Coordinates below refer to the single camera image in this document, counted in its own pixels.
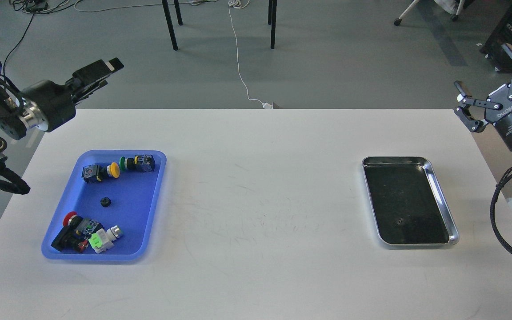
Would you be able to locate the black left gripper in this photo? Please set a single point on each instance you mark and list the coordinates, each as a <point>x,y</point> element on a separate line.
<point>49,105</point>

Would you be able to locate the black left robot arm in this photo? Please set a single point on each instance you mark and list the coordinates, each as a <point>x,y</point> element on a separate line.
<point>11,109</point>

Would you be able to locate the black chair leg left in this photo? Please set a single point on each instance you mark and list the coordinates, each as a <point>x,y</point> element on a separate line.
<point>169,21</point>

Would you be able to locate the black chair leg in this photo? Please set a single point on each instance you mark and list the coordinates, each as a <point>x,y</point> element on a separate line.
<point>272,16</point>
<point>169,21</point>

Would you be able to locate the blue plastic tray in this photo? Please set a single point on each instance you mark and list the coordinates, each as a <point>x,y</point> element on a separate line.
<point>134,197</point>

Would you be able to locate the silver metal tray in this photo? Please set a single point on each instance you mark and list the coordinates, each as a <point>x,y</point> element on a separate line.
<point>407,187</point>

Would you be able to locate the black chair leg right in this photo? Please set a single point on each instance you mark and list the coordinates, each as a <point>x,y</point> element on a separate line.
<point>272,16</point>

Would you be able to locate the yellow push button switch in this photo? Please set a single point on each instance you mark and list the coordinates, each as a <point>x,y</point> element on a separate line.
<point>95,173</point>

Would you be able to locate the green push button switch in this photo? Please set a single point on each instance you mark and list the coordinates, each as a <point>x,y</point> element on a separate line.
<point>138,163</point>

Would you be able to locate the red emergency stop switch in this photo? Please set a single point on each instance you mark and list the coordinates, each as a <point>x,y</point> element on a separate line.
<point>75,233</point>

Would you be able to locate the white green selector switch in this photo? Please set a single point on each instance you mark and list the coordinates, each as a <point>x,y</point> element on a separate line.
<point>103,240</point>

